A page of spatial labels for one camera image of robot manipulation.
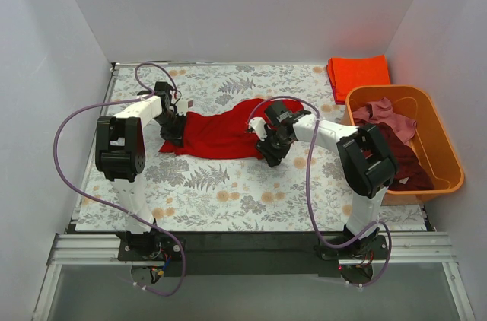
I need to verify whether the aluminium frame rail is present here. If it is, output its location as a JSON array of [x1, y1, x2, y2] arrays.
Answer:
[[33, 231, 475, 320]]

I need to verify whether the folded magenta shirt under orange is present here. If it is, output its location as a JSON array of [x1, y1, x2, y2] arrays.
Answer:
[[332, 85, 348, 105]]

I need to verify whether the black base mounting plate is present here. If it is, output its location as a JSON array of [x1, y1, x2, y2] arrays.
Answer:
[[118, 232, 388, 278]]

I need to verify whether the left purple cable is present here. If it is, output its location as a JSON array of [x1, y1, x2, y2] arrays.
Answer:
[[53, 62, 187, 297]]

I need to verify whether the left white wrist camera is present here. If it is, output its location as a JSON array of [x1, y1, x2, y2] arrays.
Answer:
[[176, 99, 193, 114]]

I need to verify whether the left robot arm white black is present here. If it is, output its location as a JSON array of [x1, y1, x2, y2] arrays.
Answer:
[[95, 82, 185, 261]]

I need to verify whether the orange plastic basket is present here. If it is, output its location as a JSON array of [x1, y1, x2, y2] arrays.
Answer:
[[342, 84, 464, 206]]

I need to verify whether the red t shirt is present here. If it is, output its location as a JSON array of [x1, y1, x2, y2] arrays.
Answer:
[[158, 97, 304, 161]]

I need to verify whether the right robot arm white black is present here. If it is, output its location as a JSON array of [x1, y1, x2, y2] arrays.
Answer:
[[247, 96, 399, 259]]

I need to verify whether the pink t shirt in basket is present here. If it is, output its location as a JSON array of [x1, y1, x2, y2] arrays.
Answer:
[[352, 97, 417, 145]]

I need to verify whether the folded orange t shirt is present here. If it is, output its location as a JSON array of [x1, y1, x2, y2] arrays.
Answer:
[[326, 55, 390, 94]]

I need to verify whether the floral patterned table mat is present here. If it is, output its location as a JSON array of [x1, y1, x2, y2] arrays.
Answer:
[[75, 64, 427, 233]]

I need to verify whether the dark maroon t shirt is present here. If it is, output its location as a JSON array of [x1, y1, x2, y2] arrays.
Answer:
[[377, 123, 434, 192]]

